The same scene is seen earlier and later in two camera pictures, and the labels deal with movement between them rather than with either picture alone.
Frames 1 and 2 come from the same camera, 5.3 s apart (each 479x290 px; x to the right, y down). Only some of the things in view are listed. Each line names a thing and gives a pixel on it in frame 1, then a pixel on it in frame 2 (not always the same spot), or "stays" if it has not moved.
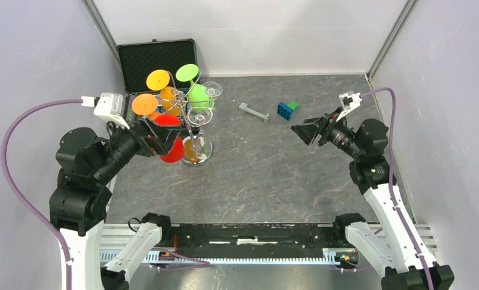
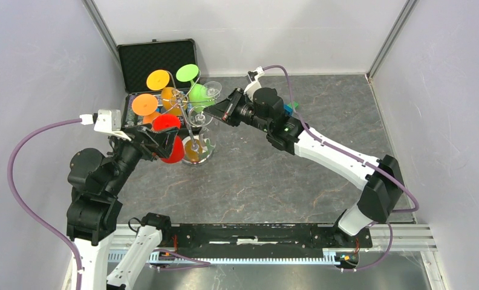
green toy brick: x=293 y=105 stays
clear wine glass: x=211 y=89 stays
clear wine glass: x=199 y=115 stays
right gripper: x=307 y=132 to x=225 y=110
